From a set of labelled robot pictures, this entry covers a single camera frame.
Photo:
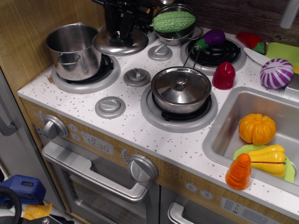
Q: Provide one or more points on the steel lid on pan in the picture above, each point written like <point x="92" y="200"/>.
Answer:
<point x="181" y="87"/>

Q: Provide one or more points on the light green toy plate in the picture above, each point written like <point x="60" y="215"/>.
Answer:
<point x="290" y="170"/>

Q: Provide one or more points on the purple white toy onion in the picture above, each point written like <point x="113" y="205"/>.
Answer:
<point x="276" y="73"/>

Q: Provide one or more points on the front left stove burner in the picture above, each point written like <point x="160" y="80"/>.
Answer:
<point x="106" y="76"/>

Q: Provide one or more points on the yellow paper scrap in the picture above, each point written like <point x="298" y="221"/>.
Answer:
<point x="36" y="211"/>

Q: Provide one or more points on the silver toy sink basin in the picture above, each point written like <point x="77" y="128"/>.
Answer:
<point x="223" y="139"/>

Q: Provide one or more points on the right oven dial knob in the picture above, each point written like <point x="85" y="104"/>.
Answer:
<point x="141" y="169"/>

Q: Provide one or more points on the purple toy eggplant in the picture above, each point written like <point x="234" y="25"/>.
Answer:
<point x="211" y="38"/>

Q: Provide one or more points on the oven dial knob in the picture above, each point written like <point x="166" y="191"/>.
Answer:
<point x="141" y="169"/>
<point x="54" y="127"/>

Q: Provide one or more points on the back right stove burner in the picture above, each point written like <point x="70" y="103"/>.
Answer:
<point x="208" y="60"/>

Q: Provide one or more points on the red toy chili pepper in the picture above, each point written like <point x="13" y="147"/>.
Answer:
<point x="253" y="42"/>

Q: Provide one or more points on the steel pot lid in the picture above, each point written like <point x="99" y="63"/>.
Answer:
<point x="113" y="45"/>

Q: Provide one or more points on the green toy bitter gourd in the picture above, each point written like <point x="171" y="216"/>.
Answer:
<point x="172" y="21"/>

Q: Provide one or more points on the orange toy carrot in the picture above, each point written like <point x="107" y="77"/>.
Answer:
<point x="239" y="172"/>

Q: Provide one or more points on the tall steel stock pot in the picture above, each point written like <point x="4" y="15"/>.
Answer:
<point x="73" y="53"/>

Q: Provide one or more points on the green toy cutting board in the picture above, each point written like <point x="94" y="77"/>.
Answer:
<point x="287" y="52"/>

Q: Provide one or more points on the front right stove burner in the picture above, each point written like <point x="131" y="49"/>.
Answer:
<point x="154" y="115"/>

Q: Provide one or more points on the blue device on floor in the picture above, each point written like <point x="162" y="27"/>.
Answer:
<point x="30" y="190"/>

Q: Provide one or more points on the red toy pepper half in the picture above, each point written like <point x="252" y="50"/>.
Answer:
<point x="224" y="76"/>

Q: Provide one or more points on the left oven dial knob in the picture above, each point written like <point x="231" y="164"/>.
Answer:
<point x="54" y="127"/>

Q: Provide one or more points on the front silver counter knob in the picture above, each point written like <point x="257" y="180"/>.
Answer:
<point x="110" y="107"/>

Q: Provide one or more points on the steel bowl at back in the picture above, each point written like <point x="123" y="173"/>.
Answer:
<point x="180" y="37"/>

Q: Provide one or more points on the middle silver counter knob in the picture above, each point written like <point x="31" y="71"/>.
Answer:
<point x="137" y="77"/>

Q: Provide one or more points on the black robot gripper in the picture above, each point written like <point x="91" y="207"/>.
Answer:
<point x="140" y="8"/>

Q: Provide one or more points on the grey fridge door handle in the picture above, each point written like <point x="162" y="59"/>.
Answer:
<point x="8" y="114"/>

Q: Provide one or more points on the silver oven door handle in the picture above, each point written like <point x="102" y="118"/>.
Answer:
<point x="81" y="166"/>

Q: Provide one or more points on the silver counter knob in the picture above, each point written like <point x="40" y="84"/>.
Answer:
<point x="137" y="77"/>
<point x="110" y="107"/>
<point x="160" y="53"/>

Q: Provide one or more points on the small steel pan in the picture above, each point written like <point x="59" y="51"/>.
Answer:
<point x="180" y="108"/>

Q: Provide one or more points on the white toy knife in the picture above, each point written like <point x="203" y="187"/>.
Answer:
<point x="257" y="57"/>

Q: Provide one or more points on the orange toy pumpkin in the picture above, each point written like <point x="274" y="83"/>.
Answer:
<point x="257" y="129"/>

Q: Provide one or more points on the right cabinet door handle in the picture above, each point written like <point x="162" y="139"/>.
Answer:
<point x="175" y="214"/>

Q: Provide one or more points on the silver faucet pipe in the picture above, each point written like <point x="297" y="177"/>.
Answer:
<point x="289" y="14"/>

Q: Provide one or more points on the back silver counter knob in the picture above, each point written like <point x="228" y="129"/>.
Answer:
<point x="160" y="53"/>

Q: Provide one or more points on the yellow toy banana bunch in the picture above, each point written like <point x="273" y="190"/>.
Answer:
<point x="269" y="159"/>

